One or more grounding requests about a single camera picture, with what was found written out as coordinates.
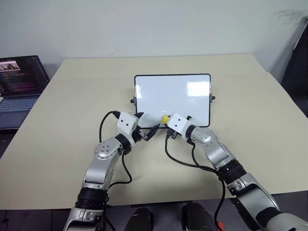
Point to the dark rounded shape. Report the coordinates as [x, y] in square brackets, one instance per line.
[197, 216]
[140, 220]

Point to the small red object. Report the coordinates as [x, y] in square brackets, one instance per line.
[220, 226]

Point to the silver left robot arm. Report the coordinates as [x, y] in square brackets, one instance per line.
[98, 168]

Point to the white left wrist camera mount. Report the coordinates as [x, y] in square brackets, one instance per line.
[127, 122]

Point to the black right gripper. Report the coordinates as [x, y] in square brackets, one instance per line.
[174, 135]

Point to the yellow and black board eraser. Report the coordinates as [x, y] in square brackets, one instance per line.
[165, 119]

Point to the small black-framed whiteboard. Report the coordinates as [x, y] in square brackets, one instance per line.
[172, 96]

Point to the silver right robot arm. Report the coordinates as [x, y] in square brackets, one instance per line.
[216, 149]

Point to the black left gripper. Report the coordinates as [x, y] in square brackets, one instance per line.
[137, 136]

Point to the open blue-grey laptop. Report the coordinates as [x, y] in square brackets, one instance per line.
[19, 80]

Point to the black upright panel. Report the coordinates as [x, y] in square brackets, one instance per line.
[297, 72]

